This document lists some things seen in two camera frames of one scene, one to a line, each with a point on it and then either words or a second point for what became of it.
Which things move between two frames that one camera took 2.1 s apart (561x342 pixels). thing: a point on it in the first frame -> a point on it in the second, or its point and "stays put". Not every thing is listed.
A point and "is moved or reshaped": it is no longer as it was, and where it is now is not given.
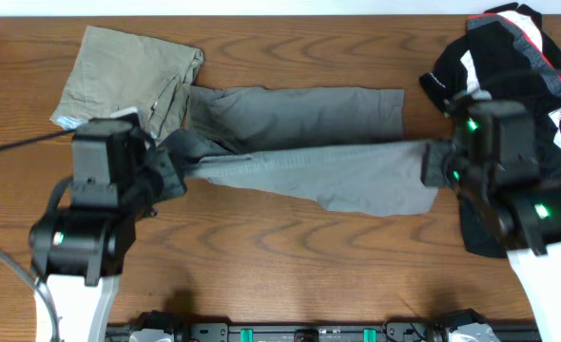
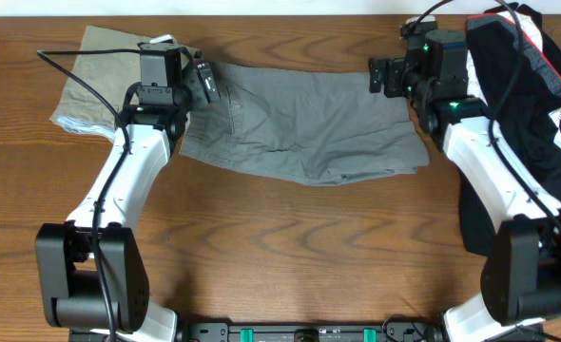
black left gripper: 162,160 -> 201,99
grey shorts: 320,147 is moved or reshaped
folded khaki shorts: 116,72 stays put
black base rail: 389,331 stays put
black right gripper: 433,175 -> 393,67
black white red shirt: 505,55 stays put
